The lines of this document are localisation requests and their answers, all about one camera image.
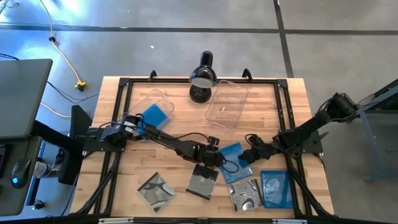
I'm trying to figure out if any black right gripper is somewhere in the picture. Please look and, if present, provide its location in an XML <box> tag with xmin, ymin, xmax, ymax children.
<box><xmin>238</xmin><ymin>141</ymin><xmax>276</xmax><ymax>165</ymax></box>

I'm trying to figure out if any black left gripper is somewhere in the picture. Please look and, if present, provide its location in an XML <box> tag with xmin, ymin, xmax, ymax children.
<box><xmin>198</xmin><ymin>144</ymin><xmax>225</xmax><ymax>172</ymax></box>

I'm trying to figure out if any blue jewel case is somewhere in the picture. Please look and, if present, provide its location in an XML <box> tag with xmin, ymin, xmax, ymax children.
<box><xmin>259</xmin><ymin>169</ymin><xmax>295</xmax><ymax>210</ymax></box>
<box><xmin>218</xmin><ymin>141</ymin><xmax>254</xmax><ymax>185</ymax></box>
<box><xmin>136</xmin><ymin>103</ymin><xmax>171</xmax><ymax>138</ymax></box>

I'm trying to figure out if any clear jewel case black tray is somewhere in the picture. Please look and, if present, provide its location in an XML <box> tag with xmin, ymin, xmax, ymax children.
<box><xmin>137</xmin><ymin>171</ymin><xmax>177</xmax><ymax>214</ymax></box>
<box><xmin>228</xmin><ymin>179</ymin><xmax>264</xmax><ymax>213</ymax></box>
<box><xmin>185</xmin><ymin>164</ymin><xmax>220</xmax><ymax>201</ymax></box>

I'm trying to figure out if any clear plastic bin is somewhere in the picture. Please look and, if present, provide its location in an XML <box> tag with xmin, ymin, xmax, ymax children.
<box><xmin>123</xmin><ymin>88</ymin><xmax>175</xmax><ymax>139</ymax></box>
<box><xmin>204</xmin><ymin>79</ymin><xmax>250</xmax><ymax>129</ymax></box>

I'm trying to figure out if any black desk lamp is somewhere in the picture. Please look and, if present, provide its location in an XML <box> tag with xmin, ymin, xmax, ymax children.
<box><xmin>188</xmin><ymin>50</ymin><xmax>219</xmax><ymax>104</ymax></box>

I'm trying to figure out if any white drink can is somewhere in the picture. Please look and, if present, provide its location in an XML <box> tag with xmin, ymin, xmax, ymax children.
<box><xmin>32</xmin><ymin>161</ymin><xmax>53</xmax><ymax>179</ymax></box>

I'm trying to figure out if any black computer mouse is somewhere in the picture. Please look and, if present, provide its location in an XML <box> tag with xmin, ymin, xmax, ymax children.
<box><xmin>11</xmin><ymin>157</ymin><xmax>32</xmax><ymax>189</ymax></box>

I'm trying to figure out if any grey desk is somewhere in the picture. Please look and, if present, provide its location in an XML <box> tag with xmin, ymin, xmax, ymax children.
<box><xmin>0</xmin><ymin>135</ymin><xmax>43</xmax><ymax>217</ymax></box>

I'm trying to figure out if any grey flat panel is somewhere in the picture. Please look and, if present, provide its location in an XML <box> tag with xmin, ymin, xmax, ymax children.
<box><xmin>0</xmin><ymin>58</ymin><xmax>53</xmax><ymax>139</ymax></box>

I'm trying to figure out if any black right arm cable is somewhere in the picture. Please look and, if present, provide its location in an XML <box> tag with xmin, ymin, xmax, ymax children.
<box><xmin>244</xmin><ymin>133</ymin><xmax>280</xmax><ymax>153</ymax></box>

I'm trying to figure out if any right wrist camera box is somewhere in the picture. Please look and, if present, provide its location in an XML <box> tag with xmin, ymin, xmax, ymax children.
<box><xmin>246</xmin><ymin>133</ymin><xmax>264</xmax><ymax>147</ymax></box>

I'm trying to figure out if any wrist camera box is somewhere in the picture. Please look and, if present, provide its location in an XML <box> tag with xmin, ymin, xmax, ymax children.
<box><xmin>206</xmin><ymin>135</ymin><xmax>221</xmax><ymax>149</ymax></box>
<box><xmin>246</xmin><ymin>133</ymin><xmax>264</xmax><ymax>147</ymax></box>

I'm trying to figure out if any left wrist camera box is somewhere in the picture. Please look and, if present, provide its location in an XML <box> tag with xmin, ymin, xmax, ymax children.
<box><xmin>206</xmin><ymin>135</ymin><xmax>221</xmax><ymax>149</ymax></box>

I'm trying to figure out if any white frame bracket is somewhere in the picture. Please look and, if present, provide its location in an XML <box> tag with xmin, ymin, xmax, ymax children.
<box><xmin>98</xmin><ymin>218</ymin><xmax>134</xmax><ymax>224</ymax></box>
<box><xmin>272</xmin><ymin>218</ymin><xmax>308</xmax><ymax>224</ymax></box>

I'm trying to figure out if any yellow extension cable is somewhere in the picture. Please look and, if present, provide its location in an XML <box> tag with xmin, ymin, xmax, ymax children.
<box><xmin>39</xmin><ymin>0</ymin><xmax>88</xmax><ymax>119</ymax></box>

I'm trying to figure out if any thin black floor cable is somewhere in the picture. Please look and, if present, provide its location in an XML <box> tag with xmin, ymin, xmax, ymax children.
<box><xmin>0</xmin><ymin>52</ymin><xmax>100</xmax><ymax>104</ymax></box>

